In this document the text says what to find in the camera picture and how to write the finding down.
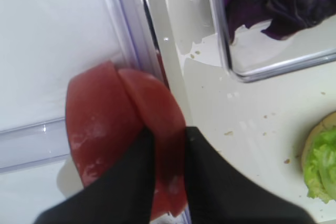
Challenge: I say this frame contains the red tomato slice rear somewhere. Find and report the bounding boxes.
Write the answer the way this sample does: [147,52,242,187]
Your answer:
[66,61,146,189]

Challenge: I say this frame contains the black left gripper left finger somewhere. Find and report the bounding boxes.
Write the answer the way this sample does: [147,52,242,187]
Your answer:
[35,128,155,223]

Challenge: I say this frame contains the red tomato slice front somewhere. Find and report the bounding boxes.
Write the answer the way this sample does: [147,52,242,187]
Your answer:
[118,69,187,220]

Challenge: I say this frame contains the clear long rail left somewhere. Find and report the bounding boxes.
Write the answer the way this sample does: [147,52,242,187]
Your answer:
[104,0,169,86]

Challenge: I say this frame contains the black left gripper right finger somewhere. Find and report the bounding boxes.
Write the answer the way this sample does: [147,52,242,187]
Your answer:
[184,127,314,223]

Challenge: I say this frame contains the lettuce leaf on bun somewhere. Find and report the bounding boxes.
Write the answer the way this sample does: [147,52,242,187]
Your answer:
[303,128,335,204]

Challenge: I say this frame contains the white metal tray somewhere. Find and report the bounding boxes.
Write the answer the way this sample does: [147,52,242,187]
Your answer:
[144,0,335,223]

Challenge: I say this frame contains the bun bottom on tray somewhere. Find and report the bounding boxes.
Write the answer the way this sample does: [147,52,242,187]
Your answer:
[301,112,335,170]

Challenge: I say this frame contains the purple cabbage leaves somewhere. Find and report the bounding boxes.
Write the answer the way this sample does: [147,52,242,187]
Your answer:
[224,0,335,41]

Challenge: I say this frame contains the clear plastic salad container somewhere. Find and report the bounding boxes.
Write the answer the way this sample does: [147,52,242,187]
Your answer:
[210,0,335,82]

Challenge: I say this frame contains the red tomato slice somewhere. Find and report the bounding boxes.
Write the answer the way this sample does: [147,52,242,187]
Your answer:
[118,69,187,220]
[66,61,146,189]

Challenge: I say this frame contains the clear dispenser track tomato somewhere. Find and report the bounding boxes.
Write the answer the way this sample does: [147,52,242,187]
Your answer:
[1,118,70,173]

